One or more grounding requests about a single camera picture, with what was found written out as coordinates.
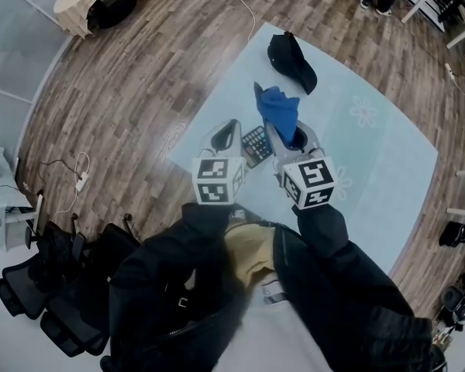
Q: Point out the white power strip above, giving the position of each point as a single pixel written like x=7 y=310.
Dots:
x=450 y=71

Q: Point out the table with light blue tablecloth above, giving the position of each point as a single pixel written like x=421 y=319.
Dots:
x=372 y=161

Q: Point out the black calculator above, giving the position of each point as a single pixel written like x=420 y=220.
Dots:
x=255 y=145

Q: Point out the person's left forearm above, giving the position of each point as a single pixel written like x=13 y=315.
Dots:
x=159 y=285

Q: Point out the person's right forearm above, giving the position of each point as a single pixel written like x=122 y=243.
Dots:
x=341 y=285

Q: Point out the person's white shirt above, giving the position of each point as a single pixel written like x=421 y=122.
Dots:
x=267 y=339

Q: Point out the blue cloth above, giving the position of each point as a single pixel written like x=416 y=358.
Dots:
x=279 y=111

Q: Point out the white desk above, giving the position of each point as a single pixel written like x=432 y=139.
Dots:
x=11 y=215

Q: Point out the black cap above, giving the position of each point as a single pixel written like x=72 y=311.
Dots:
x=290 y=58

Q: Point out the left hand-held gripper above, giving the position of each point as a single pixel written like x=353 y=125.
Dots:
x=217 y=180

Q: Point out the person's tan trousers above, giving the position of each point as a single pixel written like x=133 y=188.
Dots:
x=248 y=254

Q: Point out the black bag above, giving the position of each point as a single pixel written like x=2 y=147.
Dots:
x=455 y=234

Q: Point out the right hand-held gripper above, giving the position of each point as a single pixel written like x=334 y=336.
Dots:
x=310 y=180

